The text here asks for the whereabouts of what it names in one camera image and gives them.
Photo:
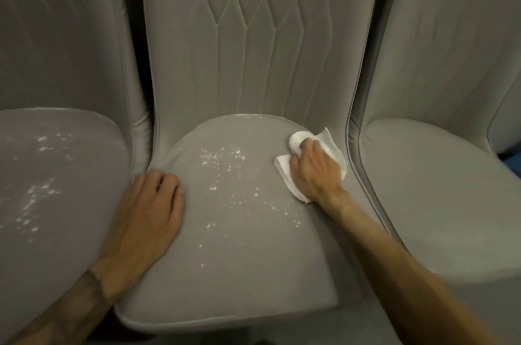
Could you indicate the person's right hand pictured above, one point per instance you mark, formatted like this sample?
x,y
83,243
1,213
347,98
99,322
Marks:
x,y
319,174

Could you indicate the person's left hand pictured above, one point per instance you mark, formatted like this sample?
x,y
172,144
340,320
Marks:
x,y
140,218

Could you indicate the person's left fingers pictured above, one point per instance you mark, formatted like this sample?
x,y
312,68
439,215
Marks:
x,y
165,182

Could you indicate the person's right fingers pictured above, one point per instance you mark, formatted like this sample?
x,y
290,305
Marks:
x,y
313,149

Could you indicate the white cleaning cloth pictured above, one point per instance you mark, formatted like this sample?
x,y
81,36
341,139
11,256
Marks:
x,y
285,172

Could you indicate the person's left forearm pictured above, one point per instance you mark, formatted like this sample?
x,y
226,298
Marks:
x,y
61,308

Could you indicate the person's right forearm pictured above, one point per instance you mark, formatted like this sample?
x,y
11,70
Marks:
x,y
399,267

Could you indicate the scattered white powder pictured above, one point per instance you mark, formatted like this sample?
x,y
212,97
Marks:
x,y
36,190
228,178

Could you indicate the grey quilted upholstered chair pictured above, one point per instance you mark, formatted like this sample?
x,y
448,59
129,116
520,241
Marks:
x,y
244,72

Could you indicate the blue object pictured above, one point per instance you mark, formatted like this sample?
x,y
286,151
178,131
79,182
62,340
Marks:
x,y
512,163

